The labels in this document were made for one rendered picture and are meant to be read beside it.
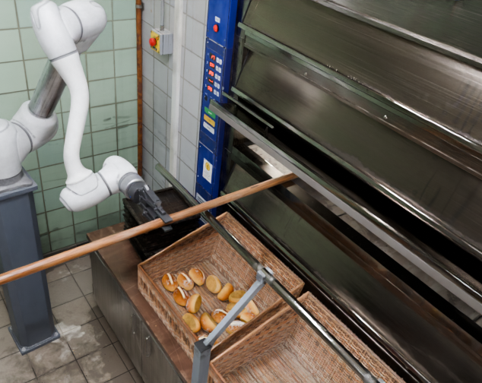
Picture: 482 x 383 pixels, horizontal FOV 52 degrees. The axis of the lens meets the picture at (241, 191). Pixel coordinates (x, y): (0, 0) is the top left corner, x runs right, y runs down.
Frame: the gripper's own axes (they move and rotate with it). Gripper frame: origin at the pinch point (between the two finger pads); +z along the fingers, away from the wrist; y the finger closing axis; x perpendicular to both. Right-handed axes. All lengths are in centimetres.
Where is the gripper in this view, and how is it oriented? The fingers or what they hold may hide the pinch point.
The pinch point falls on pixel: (163, 220)
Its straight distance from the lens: 171.6
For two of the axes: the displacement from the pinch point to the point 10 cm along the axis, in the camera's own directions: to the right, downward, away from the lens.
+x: -7.9, 2.7, -5.4
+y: -1.1, 8.2, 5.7
